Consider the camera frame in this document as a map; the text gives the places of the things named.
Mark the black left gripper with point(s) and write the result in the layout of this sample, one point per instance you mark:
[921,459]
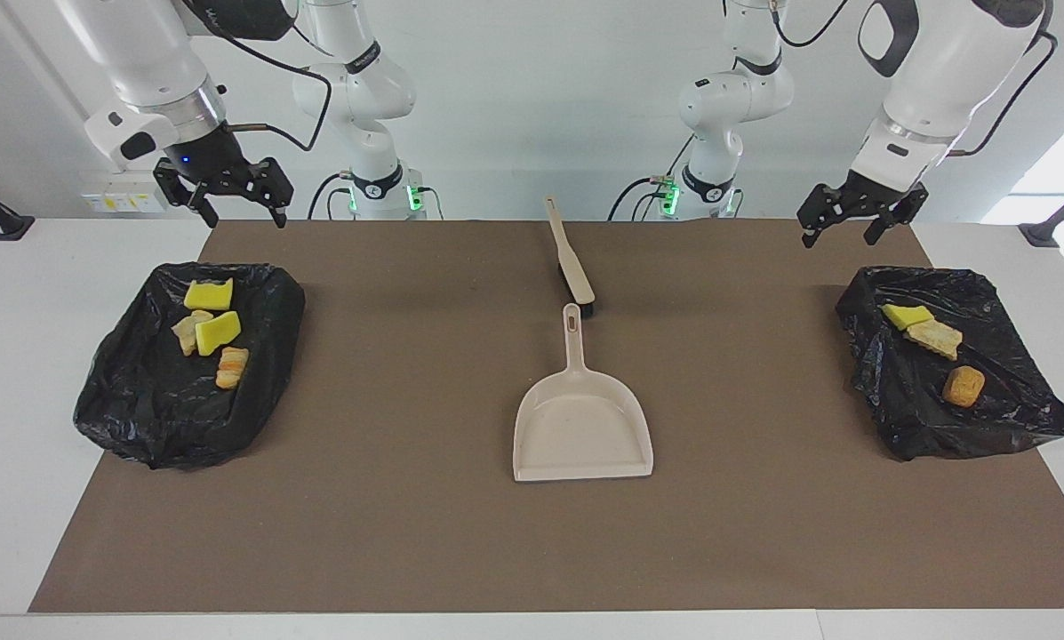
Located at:
[878,196]

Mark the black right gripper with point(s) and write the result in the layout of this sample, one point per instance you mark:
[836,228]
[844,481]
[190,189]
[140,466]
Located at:
[207,160]

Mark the notched yellow sponge piece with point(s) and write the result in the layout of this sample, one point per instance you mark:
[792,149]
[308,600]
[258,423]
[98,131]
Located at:
[207,297]

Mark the small yellow green sponge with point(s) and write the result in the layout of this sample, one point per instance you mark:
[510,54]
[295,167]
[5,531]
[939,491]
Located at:
[905,315]

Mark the wedge yellow sponge piece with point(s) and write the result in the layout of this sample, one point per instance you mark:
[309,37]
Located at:
[218,332]

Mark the small pale bread chunk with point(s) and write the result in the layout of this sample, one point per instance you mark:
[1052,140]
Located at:
[185,331]

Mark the striped croissant pastry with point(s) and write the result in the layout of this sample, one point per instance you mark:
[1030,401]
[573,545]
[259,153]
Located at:
[934,338]

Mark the large pale bread lump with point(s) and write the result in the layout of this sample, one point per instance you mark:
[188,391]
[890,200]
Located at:
[232,368]

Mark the brown bread roll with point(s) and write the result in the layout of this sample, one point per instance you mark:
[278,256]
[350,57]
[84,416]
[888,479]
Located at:
[964,387]

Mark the beige hand brush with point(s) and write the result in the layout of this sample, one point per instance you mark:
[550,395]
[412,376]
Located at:
[570,258]

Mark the beige plastic dustpan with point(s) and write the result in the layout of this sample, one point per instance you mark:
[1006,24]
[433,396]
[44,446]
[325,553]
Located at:
[585,436]

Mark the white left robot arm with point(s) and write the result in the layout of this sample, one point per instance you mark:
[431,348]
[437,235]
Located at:
[736,98]

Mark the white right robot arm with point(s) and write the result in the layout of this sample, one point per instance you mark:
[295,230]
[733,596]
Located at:
[158,71]

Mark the black bag lined bin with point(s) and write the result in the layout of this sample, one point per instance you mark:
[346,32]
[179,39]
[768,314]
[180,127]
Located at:
[1003,427]
[158,409]

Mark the brown table mat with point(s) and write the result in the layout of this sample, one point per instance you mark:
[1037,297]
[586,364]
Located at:
[532,551]

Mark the white wall socket box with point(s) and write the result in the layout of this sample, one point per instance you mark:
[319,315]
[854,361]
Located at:
[114,200]

